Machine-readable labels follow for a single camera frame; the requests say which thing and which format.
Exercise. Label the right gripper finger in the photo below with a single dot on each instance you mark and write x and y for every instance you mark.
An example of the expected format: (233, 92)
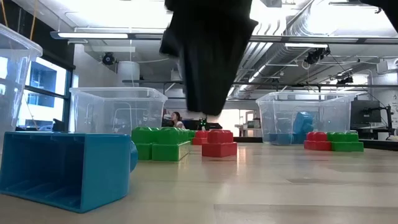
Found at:
(206, 90)

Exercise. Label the green toy building block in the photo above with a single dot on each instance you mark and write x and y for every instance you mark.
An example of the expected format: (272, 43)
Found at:
(191, 134)
(346, 146)

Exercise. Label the large green building block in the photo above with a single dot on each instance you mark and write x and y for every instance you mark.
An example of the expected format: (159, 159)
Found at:
(169, 151)

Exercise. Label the blue toy building block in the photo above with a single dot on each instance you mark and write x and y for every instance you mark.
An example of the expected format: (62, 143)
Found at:
(62, 171)
(283, 139)
(303, 123)

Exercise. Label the red toy building block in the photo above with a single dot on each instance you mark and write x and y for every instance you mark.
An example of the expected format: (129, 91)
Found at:
(317, 143)
(199, 138)
(219, 149)

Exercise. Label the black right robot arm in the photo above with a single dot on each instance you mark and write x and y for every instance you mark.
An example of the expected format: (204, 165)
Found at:
(388, 7)

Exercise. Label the black device with green light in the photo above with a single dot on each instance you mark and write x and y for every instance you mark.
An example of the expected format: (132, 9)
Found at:
(202, 124)

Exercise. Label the seated person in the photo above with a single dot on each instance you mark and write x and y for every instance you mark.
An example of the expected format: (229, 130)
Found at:
(178, 121)

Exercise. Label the white background desk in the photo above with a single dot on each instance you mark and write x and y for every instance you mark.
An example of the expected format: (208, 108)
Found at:
(248, 126)

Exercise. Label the black horizontal bar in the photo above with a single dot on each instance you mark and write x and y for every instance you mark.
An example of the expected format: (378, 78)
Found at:
(146, 81)

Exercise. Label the white cylinder tank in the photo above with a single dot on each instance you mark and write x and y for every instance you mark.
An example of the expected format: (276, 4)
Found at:
(128, 73)

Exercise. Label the clear plastic bin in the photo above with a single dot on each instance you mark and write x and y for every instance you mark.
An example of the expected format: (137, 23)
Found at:
(118, 105)
(335, 112)
(18, 77)

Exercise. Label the short ceiling light panel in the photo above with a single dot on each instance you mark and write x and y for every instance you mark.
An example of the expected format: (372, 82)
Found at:
(306, 45)

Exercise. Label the black round ceiling device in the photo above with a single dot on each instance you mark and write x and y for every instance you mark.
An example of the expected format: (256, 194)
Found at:
(108, 58)

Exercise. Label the long ceiling light bar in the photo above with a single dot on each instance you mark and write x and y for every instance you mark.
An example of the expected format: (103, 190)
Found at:
(93, 35)

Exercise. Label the black ceiling track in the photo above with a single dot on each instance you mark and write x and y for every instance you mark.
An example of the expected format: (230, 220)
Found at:
(357, 3)

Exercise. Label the dark background object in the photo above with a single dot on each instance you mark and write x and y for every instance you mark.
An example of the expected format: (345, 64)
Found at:
(58, 125)

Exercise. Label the black computer monitor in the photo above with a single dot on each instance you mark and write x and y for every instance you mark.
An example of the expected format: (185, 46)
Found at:
(365, 113)

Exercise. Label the hanging black camera cluster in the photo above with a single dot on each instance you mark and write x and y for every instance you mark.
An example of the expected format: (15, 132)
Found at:
(345, 80)
(317, 55)

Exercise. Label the window with dark frame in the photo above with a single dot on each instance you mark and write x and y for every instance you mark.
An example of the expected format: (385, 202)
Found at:
(46, 93)

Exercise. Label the white wall poster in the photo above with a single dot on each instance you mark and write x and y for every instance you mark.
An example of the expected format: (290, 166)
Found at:
(394, 112)

